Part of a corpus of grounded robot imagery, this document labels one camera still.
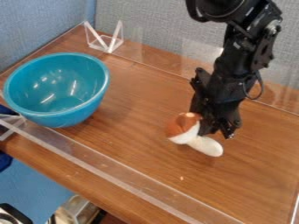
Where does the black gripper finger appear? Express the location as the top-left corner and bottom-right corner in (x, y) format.
(190, 93), (207, 115)
(199, 113), (222, 137)

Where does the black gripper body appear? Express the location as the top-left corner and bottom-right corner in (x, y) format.
(191, 67), (246, 139)

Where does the brown white plush mushroom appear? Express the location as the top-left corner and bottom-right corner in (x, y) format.
(166, 112), (223, 157)

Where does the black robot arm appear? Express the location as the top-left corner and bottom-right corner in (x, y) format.
(186, 0), (283, 138)

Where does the blue bowl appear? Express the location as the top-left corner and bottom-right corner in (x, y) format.
(4, 52), (110, 128)

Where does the clear acrylic front barrier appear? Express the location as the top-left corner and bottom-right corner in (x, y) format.
(14, 121), (243, 224)

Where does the blue cloth object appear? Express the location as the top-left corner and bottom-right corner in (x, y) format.
(0, 104), (19, 172)

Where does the black white object below table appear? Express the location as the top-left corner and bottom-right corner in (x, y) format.
(0, 203), (34, 224)

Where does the clear acrylic corner bracket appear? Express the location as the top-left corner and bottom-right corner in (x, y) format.
(83, 21), (124, 53)

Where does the clear acrylic left bracket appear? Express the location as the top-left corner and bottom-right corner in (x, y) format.
(0, 112), (26, 136)

